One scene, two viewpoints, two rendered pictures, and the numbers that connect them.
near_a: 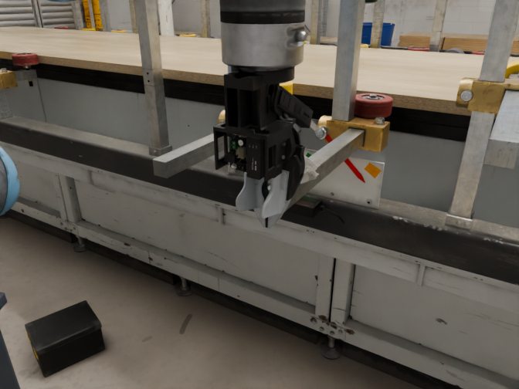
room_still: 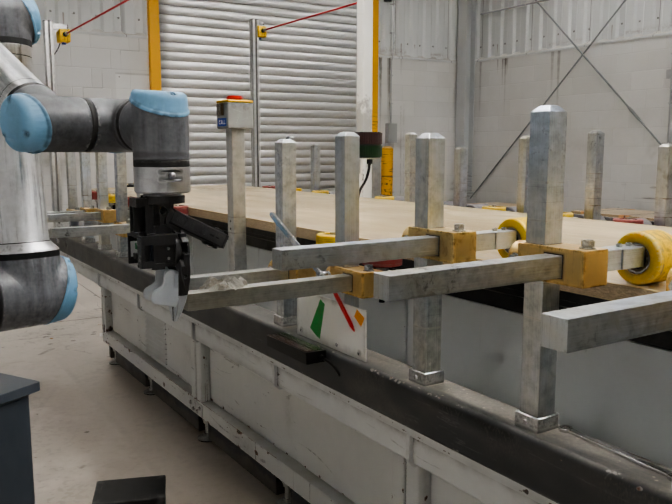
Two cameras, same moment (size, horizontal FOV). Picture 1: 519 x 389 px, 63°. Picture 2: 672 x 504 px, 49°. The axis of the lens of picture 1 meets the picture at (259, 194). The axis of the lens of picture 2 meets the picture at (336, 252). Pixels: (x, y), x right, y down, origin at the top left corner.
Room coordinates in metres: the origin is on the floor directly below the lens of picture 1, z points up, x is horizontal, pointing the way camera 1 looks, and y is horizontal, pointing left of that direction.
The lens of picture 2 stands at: (-0.46, -0.79, 1.10)
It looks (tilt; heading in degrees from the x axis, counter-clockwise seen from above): 8 degrees down; 26
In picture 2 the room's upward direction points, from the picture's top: straight up
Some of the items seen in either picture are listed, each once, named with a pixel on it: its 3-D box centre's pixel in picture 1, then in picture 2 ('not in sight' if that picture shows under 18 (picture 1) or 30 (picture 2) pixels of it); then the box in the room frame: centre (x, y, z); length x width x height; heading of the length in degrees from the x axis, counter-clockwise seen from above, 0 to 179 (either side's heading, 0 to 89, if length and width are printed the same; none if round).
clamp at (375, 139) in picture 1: (352, 131); (354, 279); (0.84, -0.19, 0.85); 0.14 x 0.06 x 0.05; 59
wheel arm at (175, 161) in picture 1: (230, 136); (256, 277); (0.87, 0.06, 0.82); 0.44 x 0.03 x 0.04; 149
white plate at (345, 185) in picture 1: (320, 174); (328, 322); (0.84, -0.13, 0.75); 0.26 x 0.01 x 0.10; 59
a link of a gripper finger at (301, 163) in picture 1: (284, 166); (180, 268); (0.50, -0.03, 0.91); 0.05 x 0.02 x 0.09; 59
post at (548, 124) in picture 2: not in sight; (542, 277); (0.59, -0.60, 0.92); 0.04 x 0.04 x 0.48; 59
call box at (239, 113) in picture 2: not in sight; (234, 116); (1.11, 0.27, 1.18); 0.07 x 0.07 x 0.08; 59
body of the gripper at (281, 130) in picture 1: (259, 120); (159, 232); (0.49, 0.00, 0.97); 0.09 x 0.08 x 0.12; 149
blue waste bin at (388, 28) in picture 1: (373, 48); not in sight; (6.52, -1.66, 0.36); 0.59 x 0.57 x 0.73; 148
